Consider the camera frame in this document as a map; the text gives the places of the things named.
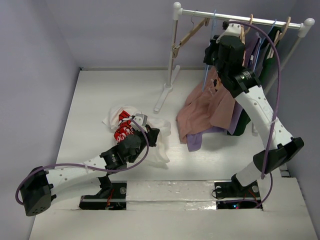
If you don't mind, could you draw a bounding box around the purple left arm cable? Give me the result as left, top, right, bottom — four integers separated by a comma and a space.
15, 118, 151, 206

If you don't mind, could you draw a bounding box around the white clothes rack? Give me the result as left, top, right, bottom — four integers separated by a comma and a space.
153, 2, 315, 114

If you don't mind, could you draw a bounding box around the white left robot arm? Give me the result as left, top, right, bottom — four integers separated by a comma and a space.
15, 125, 160, 217

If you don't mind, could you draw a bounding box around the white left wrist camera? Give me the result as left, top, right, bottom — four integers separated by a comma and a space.
130, 113, 148, 131

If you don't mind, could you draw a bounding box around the white red printed t-shirt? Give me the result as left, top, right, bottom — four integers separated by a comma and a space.
102, 105, 171, 170

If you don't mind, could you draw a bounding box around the wooden hanger under pink shirt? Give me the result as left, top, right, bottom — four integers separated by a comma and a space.
239, 13, 254, 44

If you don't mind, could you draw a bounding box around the dark green t-shirt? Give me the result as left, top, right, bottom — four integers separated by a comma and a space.
226, 32, 276, 136

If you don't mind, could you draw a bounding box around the wooden hanger under green shirt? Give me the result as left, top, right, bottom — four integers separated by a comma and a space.
266, 16, 292, 59

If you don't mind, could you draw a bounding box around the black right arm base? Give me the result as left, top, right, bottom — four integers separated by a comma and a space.
211, 174, 263, 210

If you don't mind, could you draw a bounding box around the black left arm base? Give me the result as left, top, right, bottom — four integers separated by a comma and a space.
79, 175, 127, 211

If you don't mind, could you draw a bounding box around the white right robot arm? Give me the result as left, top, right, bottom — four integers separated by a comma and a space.
204, 35, 304, 196

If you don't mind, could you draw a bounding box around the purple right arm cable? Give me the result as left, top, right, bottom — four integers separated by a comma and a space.
224, 20, 281, 210

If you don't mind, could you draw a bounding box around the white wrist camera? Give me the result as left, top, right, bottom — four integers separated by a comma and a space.
130, 113, 148, 131
222, 23, 242, 38

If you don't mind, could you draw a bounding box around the pink t-shirt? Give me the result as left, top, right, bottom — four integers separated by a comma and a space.
176, 66, 236, 152

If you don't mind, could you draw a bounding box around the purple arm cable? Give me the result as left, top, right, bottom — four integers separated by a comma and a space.
224, 20, 281, 210
15, 118, 151, 206

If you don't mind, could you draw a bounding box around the wooden clip hanger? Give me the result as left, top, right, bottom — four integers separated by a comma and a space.
171, 17, 210, 59

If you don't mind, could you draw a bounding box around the lilac t-shirt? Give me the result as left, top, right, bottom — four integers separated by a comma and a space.
186, 31, 263, 153

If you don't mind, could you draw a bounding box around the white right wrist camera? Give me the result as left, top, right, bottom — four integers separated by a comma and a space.
222, 23, 242, 38

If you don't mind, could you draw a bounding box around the light blue wire hanger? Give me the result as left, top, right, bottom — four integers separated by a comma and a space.
202, 9, 217, 92

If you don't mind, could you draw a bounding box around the blue hanger under lilac shirt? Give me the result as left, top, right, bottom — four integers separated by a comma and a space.
249, 18, 278, 76

